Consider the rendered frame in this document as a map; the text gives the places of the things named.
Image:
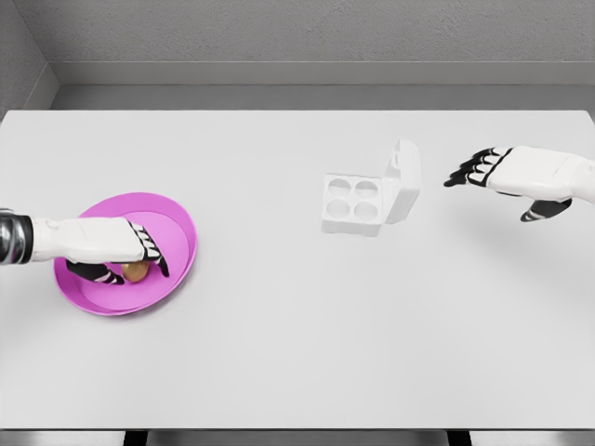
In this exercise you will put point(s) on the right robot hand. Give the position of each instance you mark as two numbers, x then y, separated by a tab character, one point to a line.
516	169

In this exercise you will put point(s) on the white egg box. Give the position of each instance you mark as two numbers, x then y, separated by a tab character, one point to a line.
372	192

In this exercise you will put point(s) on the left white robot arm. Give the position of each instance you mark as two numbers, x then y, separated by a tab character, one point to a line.
32	239

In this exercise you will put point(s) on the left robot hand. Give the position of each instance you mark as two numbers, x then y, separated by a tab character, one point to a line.
104	239

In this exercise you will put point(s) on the pink round plate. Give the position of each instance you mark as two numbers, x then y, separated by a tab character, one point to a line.
174	241

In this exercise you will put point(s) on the brown egg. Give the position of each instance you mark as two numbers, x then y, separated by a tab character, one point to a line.
135	271

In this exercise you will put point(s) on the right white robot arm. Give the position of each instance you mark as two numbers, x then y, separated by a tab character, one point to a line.
583	179

